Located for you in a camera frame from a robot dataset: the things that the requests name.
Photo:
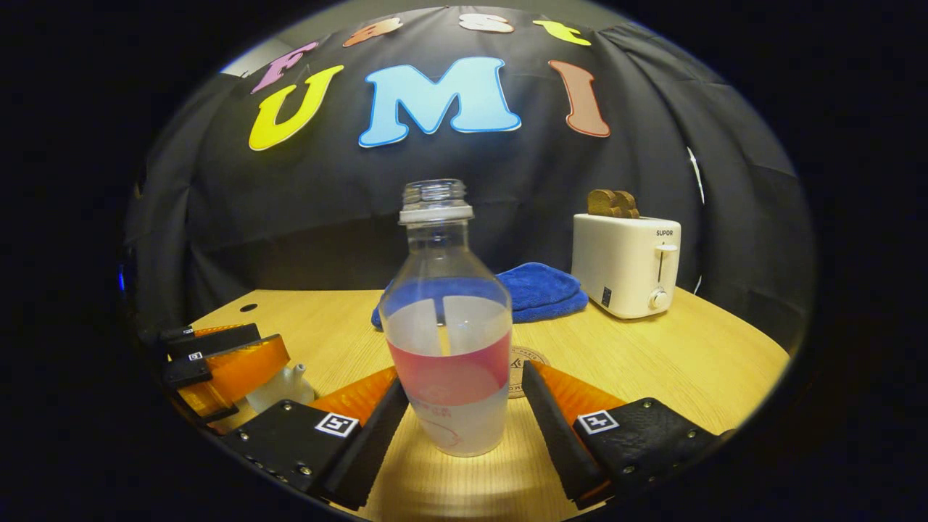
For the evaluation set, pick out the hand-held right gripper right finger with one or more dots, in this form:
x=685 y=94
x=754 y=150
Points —
x=558 y=442

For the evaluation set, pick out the blue folded towel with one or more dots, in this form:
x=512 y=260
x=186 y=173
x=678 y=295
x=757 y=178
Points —
x=540 y=290

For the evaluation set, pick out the white ceramic teacup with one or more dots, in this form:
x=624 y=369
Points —
x=279 y=391

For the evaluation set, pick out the clear water bottle pink label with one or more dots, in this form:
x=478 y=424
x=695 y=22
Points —
x=449 y=348

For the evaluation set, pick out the round wooden coaster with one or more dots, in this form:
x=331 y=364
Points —
x=522 y=362

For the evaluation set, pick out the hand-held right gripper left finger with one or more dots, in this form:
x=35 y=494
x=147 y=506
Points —
x=370 y=449

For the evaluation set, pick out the brown bread slice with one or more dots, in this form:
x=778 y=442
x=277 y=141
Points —
x=603 y=203
x=629 y=206

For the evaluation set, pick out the white toaster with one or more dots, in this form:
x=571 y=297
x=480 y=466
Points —
x=623 y=268

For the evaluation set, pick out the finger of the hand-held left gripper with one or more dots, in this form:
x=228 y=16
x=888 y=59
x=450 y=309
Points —
x=243 y=370
x=214 y=339

